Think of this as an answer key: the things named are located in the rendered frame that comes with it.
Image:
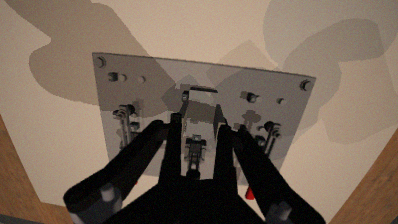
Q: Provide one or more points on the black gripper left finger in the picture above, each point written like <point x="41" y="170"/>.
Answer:
<point x="101" y="195"/>

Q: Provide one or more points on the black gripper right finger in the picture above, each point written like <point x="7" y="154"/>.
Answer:
<point x="278" y="202"/>

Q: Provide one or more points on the grey metal fixture plate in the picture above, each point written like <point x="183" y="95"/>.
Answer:
<point x="166" y="80"/>

